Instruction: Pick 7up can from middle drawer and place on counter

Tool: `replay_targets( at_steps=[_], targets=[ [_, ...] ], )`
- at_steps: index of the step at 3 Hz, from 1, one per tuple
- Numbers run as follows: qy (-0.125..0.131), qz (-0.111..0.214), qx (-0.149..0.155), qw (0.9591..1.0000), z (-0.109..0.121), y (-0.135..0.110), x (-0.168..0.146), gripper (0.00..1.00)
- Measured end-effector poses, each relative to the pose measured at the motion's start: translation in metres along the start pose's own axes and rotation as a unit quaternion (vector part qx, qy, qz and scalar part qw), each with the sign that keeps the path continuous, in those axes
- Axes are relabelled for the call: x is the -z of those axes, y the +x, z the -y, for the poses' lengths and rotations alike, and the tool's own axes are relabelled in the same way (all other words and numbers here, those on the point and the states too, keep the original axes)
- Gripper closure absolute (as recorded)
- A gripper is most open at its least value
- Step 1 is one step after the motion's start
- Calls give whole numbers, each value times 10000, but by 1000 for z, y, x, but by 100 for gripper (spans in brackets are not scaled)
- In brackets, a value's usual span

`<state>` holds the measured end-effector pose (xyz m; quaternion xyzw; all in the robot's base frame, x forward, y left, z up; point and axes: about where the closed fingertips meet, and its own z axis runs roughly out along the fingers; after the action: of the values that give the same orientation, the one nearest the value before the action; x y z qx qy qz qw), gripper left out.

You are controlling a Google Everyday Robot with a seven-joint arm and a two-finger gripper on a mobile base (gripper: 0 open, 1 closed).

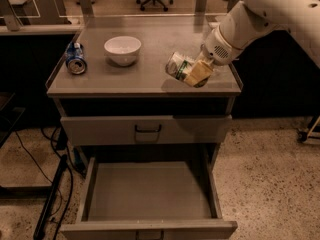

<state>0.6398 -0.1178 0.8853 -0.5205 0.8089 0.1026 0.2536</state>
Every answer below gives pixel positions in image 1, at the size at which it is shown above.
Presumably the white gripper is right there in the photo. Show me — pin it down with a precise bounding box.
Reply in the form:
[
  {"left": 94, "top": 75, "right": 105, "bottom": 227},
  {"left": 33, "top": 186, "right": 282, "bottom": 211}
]
[{"left": 184, "top": 1, "right": 275, "bottom": 87}]

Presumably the green 7up can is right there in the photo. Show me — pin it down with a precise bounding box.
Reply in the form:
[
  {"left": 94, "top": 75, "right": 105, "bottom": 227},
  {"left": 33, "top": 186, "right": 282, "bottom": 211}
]
[{"left": 165, "top": 52, "right": 199, "bottom": 84}]

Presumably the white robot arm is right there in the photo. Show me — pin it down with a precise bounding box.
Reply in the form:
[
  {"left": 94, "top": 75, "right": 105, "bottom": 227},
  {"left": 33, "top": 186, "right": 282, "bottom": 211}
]
[{"left": 180, "top": 0, "right": 320, "bottom": 86}]

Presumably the closed top drawer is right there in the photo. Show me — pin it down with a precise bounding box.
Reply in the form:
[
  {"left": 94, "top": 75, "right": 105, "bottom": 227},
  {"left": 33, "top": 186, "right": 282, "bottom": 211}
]
[{"left": 61, "top": 116, "right": 232, "bottom": 146}]

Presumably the grey drawer cabinet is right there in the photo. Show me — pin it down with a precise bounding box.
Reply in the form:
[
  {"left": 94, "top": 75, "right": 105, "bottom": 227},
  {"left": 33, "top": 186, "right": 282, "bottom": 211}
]
[{"left": 45, "top": 15, "right": 244, "bottom": 240}]

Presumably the blue soda can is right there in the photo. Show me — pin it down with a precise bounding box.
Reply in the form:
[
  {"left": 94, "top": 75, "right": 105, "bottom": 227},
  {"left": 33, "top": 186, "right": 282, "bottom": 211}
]
[{"left": 65, "top": 42, "right": 87, "bottom": 75}]

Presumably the open middle drawer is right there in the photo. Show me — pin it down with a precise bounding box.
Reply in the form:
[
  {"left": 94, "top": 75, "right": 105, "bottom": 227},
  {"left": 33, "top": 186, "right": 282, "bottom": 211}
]
[{"left": 61, "top": 157, "right": 237, "bottom": 240}]

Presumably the white bowl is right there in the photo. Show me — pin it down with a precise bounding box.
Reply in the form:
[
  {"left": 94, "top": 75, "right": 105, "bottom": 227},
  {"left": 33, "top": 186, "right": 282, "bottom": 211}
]
[{"left": 104, "top": 36, "right": 142, "bottom": 66}]

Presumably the wheeled cart base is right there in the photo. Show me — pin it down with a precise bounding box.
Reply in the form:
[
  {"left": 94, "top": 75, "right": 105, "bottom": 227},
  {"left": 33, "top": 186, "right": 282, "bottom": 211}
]
[{"left": 298, "top": 114, "right": 320, "bottom": 143}]

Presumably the black floor bar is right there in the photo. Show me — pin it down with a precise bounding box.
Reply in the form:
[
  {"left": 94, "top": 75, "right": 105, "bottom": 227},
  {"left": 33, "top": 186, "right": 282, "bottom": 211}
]
[{"left": 33, "top": 155, "right": 67, "bottom": 240}]

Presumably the black top drawer handle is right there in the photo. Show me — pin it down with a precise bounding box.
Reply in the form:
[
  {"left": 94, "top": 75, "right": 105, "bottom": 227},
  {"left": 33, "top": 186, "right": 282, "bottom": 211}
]
[{"left": 134, "top": 124, "right": 162, "bottom": 133}]

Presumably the black drawer handle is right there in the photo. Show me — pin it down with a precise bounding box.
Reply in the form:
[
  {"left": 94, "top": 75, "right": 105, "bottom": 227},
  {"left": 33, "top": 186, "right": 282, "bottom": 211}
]
[
  {"left": 134, "top": 124, "right": 162, "bottom": 133},
  {"left": 135, "top": 230, "right": 164, "bottom": 240}
]

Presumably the black floor cable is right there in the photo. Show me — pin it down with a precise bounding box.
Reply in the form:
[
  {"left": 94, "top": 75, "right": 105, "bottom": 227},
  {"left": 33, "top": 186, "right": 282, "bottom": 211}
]
[{"left": 14, "top": 125, "right": 88, "bottom": 240}]

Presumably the black middle drawer handle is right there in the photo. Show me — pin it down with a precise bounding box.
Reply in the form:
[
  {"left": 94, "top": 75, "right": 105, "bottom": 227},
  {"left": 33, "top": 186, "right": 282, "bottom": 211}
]
[{"left": 135, "top": 230, "right": 164, "bottom": 240}]

